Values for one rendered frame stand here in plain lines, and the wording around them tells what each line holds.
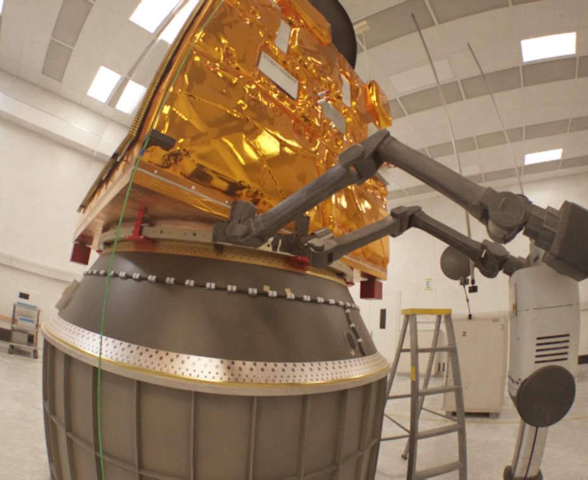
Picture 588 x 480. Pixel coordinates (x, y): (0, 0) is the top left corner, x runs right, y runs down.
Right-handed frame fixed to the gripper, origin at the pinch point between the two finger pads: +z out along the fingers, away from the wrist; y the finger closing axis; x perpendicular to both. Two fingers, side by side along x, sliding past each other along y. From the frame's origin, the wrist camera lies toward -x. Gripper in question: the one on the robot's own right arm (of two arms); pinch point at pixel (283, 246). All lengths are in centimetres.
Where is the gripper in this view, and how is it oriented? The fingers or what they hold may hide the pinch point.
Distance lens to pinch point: 112.6
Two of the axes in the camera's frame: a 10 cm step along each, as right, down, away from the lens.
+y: -8.8, -2.0, -4.3
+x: -1.5, 9.8, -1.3
